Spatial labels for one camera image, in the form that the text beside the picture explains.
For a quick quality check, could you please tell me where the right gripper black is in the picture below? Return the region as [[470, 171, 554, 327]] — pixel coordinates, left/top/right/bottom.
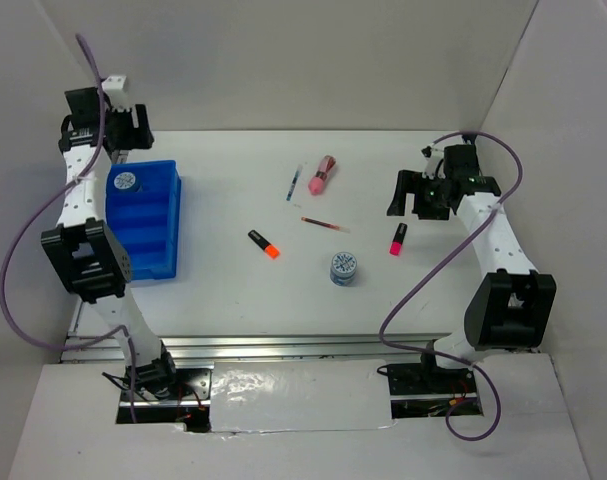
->
[[387, 169, 451, 221]]

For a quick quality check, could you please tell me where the blue white round jar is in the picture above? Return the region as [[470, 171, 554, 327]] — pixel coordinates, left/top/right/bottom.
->
[[329, 251, 358, 286], [112, 171, 140, 194]]

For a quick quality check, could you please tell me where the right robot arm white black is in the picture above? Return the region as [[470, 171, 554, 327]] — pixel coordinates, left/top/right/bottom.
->
[[387, 144, 557, 392]]

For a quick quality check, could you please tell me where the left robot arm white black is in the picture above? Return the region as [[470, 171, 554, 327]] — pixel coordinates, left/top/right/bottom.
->
[[41, 87, 181, 400]]

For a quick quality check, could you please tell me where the pink black highlighter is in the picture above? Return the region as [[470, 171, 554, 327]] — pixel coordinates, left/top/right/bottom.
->
[[389, 223, 408, 256]]

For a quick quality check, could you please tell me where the blue compartment bin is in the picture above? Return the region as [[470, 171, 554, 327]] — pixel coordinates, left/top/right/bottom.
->
[[105, 160, 182, 281]]

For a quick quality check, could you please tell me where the pink eraser tube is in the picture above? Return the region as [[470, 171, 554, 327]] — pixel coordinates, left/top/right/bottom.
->
[[308, 155, 336, 196]]

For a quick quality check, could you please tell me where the orange pen refill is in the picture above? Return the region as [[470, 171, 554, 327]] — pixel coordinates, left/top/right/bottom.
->
[[301, 216, 350, 233]]

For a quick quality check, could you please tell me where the blue pen refill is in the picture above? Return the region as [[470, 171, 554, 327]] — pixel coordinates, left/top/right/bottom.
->
[[286, 164, 303, 202]]

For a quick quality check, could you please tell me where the orange black highlighter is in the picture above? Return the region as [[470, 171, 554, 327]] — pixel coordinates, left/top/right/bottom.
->
[[248, 230, 280, 259]]

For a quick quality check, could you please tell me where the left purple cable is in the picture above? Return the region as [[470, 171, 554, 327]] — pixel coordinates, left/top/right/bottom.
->
[[0, 33, 140, 426]]

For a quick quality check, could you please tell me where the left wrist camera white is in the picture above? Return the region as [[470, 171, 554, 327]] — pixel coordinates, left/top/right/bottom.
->
[[102, 75, 132, 112]]

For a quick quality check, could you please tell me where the aluminium rail frame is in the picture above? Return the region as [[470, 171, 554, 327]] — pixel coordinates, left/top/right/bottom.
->
[[60, 302, 464, 364]]

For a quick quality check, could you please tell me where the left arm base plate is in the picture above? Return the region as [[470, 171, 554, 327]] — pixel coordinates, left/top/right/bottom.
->
[[116, 368, 213, 433]]

